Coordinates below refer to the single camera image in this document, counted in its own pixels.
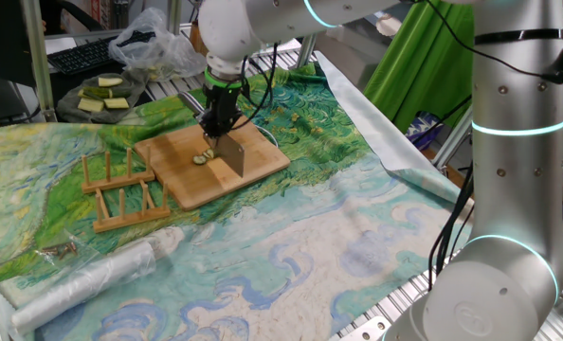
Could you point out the black keyboard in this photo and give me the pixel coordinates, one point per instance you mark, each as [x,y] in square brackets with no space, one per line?
[82,54]

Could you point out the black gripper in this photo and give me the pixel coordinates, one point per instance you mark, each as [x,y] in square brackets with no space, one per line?
[221,106]

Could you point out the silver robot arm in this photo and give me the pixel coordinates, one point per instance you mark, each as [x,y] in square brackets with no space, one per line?
[518,189]

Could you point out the small bag of screws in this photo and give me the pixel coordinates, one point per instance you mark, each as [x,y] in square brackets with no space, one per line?
[63,250]

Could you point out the plate of cucumber slices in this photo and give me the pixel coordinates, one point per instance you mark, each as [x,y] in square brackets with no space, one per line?
[73,114]

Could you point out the painted landscape tablecloth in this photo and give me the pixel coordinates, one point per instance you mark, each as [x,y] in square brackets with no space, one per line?
[262,246]

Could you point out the green curtain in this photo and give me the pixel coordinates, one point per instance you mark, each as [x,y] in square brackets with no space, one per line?
[419,71]

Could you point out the cucumber slice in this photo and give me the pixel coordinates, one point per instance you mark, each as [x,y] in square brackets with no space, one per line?
[199,160]

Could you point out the aluminium frame post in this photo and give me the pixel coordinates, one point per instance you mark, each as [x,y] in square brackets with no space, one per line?
[37,61]
[452,137]

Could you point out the clear plastic bag roll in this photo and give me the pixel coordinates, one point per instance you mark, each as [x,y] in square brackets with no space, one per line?
[82,284]

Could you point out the wooden cutting board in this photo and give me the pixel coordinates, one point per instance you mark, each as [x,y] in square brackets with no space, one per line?
[177,182]

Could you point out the steel cleaver knife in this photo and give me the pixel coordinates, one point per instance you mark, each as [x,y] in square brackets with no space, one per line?
[229,154]

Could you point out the dark green cucumber piece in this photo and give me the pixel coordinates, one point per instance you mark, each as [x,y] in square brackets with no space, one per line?
[102,92]

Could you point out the crumpled clear plastic bag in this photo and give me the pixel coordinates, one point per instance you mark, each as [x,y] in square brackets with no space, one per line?
[158,52]

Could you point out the black computer monitor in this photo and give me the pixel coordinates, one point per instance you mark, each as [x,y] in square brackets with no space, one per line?
[2,42]

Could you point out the blue patterned bag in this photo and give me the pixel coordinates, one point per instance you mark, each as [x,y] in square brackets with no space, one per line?
[423,130]

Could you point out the pale cut cucumber piece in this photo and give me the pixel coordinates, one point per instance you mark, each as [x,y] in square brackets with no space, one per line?
[110,81]
[116,102]
[91,104]

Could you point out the wooden peg rack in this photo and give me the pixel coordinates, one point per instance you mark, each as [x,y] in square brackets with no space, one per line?
[120,181]

